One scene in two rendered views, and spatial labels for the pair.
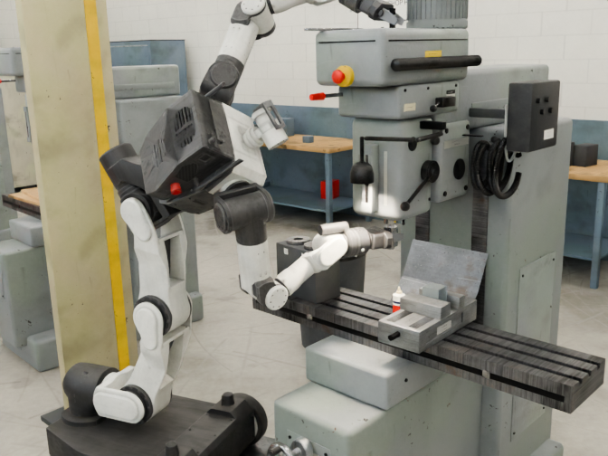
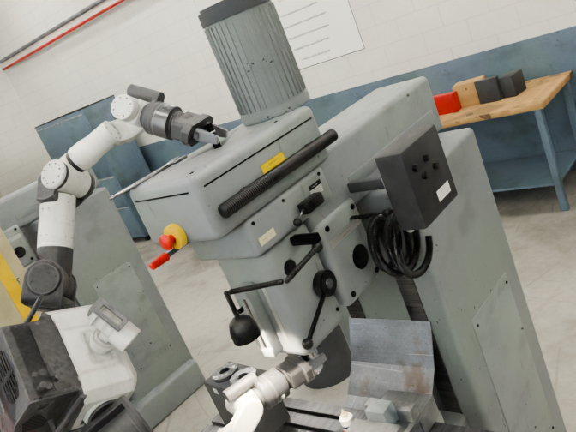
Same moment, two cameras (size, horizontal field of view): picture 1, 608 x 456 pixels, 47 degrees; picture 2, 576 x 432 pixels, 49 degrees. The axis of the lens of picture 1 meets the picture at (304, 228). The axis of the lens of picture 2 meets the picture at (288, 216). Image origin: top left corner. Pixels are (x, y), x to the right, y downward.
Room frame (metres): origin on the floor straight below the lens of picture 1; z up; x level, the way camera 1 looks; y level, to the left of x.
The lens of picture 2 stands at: (0.65, -0.45, 2.12)
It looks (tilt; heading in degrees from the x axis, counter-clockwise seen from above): 17 degrees down; 3
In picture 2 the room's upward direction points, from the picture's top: 23 degrees counter-clockwise
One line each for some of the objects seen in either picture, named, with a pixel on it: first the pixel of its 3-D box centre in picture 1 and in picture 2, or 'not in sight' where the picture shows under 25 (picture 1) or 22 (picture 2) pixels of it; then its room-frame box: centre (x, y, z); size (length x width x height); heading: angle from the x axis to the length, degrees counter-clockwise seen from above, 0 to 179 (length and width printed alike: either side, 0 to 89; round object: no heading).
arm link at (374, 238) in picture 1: (367, 240); (285, 378); (2.18, -0.20, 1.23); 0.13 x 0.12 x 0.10; 28
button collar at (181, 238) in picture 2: (344, 76); (175, 236); (2.05, -0.13, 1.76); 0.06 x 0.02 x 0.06; 47
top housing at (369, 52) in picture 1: (394, 55); (234, 172); (2.23, -0.30, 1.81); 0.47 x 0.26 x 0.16; 137
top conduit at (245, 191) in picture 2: (438, 62); (282, 169); (2.15, -0.42, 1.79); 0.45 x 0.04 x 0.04; 137
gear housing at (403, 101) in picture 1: (399, 98); (261, 213); (2.25, -0.31, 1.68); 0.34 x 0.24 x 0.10; 137
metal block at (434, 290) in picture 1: (434, 295); (381, 414); (2.10, -0.41, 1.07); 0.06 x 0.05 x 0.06; 48
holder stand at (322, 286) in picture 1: (308, 267); (245, 398); (2.46, -0.01, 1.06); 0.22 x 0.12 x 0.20; 40
